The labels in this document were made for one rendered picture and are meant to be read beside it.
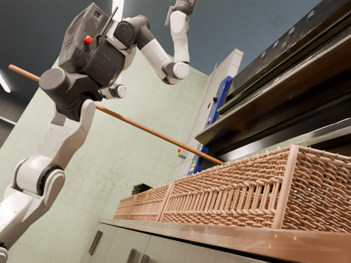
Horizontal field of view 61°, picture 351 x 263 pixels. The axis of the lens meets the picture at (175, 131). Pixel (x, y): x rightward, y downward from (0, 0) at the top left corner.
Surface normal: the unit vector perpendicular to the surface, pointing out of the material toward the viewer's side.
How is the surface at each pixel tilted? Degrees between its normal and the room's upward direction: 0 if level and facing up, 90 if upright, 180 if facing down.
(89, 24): 90
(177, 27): 113
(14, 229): 90
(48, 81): 90
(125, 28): 146
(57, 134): 84
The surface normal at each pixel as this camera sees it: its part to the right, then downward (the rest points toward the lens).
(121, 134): 0.31, -0.26
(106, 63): 0.58, 0.11
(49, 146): -0.14, -0.52
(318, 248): -0.88, -0.43
